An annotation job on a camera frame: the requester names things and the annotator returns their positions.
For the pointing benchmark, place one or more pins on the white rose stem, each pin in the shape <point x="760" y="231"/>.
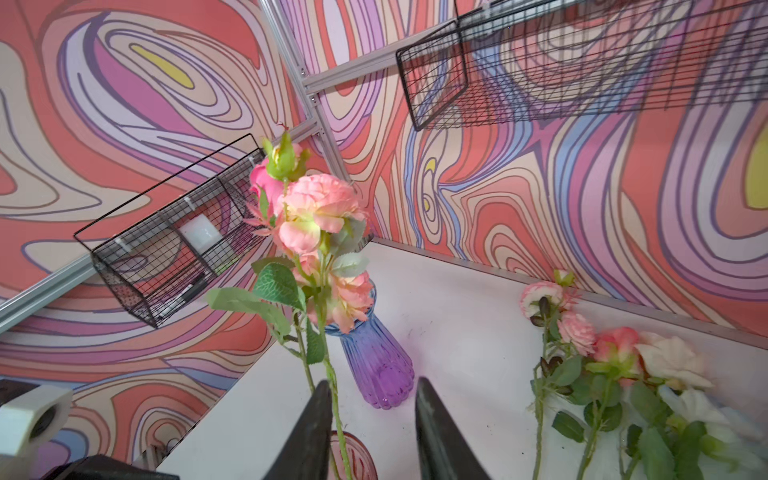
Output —
<point x="623" y="357"/>

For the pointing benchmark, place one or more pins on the pink spray rose stem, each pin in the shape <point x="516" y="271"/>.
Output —
<point x="322" y="222"/>

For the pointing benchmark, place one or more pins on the black wire basket back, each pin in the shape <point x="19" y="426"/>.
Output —
<point x="513" y="61"/>

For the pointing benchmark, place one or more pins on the black marker pen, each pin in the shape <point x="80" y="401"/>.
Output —
<point x="191" y="291"/>

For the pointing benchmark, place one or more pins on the black wire basket left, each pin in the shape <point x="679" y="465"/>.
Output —
<point x="148" y="264"/>

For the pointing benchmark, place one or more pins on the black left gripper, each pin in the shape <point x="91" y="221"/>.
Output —
<point x="101" y="467"/>

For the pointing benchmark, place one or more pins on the pink grey glass vase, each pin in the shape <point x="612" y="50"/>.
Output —
<point x="360" y="459"/>

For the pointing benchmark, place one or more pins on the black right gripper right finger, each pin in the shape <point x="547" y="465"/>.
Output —
<point x="443" y="451"/>

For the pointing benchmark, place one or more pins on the pale blue rose stem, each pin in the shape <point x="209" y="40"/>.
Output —
<point x="687" y="436"/>

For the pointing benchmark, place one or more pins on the bright pink rose stem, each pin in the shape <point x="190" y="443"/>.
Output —
<point x="267" y="190"/>

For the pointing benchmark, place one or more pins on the small pink bud rose stem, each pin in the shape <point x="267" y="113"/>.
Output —
<point x="566" y="338"/>

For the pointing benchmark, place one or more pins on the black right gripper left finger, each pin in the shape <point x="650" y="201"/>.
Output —
<point x="307" y="450"/>

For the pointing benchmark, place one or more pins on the purple blue glass vase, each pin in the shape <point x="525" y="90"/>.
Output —
<point x="382" y="369"/>

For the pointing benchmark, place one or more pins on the black wire basket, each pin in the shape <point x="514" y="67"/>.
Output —
<point x="513" y="61"/>
<point x="148" y="264"/>

